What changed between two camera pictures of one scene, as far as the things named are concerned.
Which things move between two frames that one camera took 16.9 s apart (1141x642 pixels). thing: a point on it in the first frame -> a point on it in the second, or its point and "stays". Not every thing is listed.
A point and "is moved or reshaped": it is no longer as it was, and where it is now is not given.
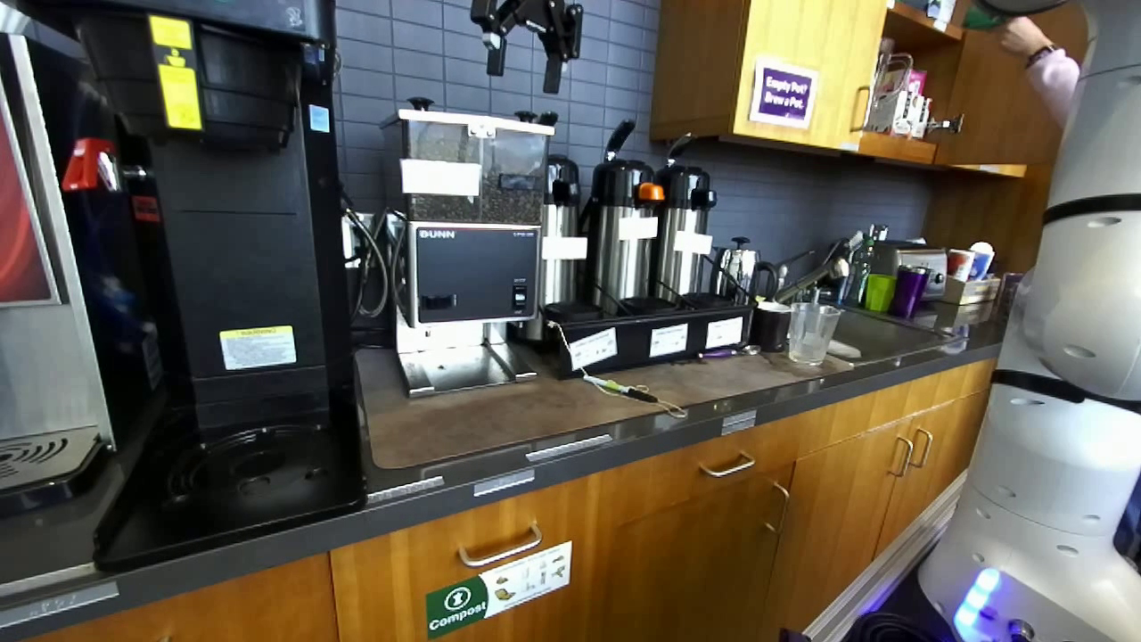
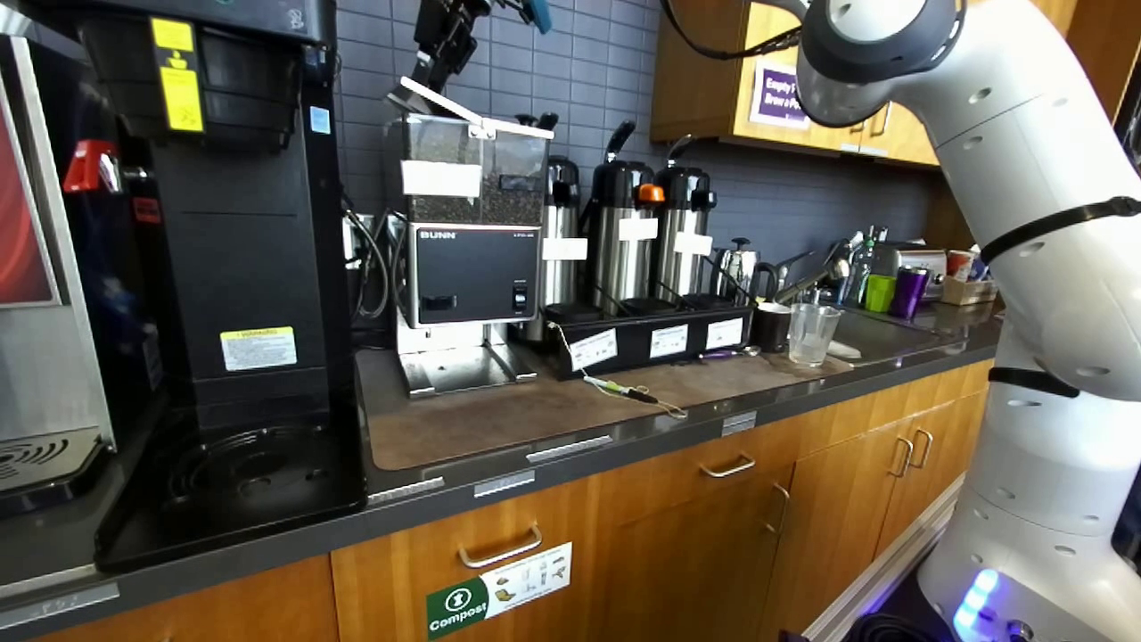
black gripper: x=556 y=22 -> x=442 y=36
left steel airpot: x=560 y=238 stays
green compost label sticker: x=499 y=589 stays
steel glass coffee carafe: x=737 y=269 stays
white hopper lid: x=442 y=115 is moved or reshaped
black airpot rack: x=589 y=336 stays
